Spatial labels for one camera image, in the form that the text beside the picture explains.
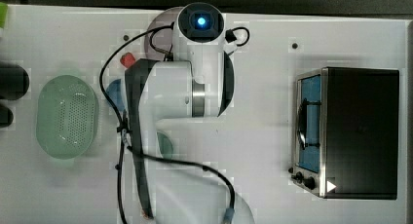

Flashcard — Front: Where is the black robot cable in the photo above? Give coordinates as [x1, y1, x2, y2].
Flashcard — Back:
[98, 22, 237, 224]

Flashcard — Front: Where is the small black pot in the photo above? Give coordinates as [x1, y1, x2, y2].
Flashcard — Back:
[0, 105, 14, 128]

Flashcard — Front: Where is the green perforated colander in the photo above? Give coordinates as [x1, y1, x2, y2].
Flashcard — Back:
[36, 75, 98, 160]

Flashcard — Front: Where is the green object at corner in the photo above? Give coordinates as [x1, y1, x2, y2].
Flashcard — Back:
[0, 2, 8, 30]

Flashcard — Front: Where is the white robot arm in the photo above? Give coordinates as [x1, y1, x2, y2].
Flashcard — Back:
[123, 2, 255, 224]

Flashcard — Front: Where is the red toy strawberry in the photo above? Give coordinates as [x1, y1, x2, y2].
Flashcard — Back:
[120, 53, 136, 68]

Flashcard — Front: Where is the short black connector cable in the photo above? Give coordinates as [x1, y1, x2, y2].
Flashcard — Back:
[224, 25, 251, 48]

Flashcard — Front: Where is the lilac round plate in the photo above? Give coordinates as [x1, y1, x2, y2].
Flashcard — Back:
[144, 7, 181, 60]

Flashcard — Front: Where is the blue round bowl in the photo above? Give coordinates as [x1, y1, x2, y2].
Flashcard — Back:
[106, 79, 125, 113]

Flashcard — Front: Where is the large black pot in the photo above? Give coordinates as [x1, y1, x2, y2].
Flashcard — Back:
[0, 64, 30, 100]

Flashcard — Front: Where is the silver black toaster oven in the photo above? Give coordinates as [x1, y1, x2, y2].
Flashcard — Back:
[288, 67, 399, 200]

